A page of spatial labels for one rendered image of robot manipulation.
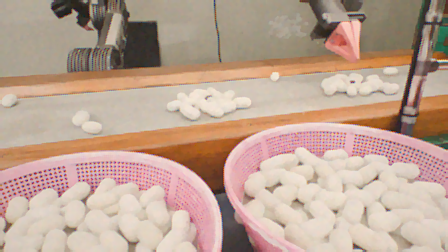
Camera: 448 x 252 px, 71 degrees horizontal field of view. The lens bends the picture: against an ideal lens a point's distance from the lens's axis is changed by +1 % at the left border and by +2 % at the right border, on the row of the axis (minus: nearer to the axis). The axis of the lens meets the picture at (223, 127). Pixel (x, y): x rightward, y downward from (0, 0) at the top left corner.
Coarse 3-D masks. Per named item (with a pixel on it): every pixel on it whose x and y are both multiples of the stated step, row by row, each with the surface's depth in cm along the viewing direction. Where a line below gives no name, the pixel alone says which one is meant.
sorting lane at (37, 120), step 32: (64, 96) 66; (96, 96) 66; (128, 96) 66; (160, 96) 66; (256, 96) 65; (288, 96) 65; (320, 96) 65; (384, 96) 65; (0, 128) 51; (32, 128) 51; (64, 128) 50; (128, 128) 50; (160, 128) 50
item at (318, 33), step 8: (320, 0) 66; (328, 0) 65; (336, 0) 65; (320, 8) 66; (328, 8) 65; (336, 8) 64; (344, 8) 65; (320, 16) 66; (352, 16) 64; (360, 16) 65; (320, 24) 63; (312, 32) 66; (320, 32) 66; (328, 32) 67; (312, 40) 67
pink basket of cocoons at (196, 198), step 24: (24, 168) 34; (48, 168) 35; (72, 168) 36; (96, 168) 36; (120, 168) 36; (144, 168) 36; (168, 168) 34; (0, 192) 32; (24, 192) 34; (168, 192) 34; (192, 192) 31; (192, 216) 31; (216, 216) 26; (216, 240) 23
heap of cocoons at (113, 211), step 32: (64, 192) 34; (96, 192) 34; (128, 192) 34; (160, 192) 34; (0, 224) 30; (32, 224) 29; (64, 224) 30; (96, 224) 29; (128, 224) 29; (160, 224) 30; (192, 224) 30
